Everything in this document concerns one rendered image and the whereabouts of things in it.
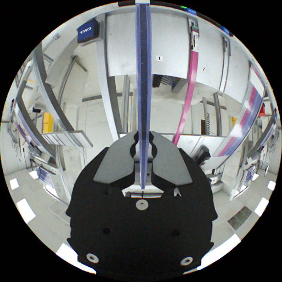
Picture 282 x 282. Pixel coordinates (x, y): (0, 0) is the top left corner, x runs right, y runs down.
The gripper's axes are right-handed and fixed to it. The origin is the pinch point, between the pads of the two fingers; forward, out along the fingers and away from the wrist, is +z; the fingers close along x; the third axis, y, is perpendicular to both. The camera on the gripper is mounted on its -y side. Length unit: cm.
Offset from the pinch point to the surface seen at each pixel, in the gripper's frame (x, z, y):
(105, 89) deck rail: -8.8, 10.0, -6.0
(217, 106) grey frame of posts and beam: 60, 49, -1
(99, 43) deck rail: -9.1, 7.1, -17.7
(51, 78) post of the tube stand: -30.8, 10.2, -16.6
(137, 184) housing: -2.9, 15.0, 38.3
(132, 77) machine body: -7, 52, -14
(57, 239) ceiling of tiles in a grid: -165, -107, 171
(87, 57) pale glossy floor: -71, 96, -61
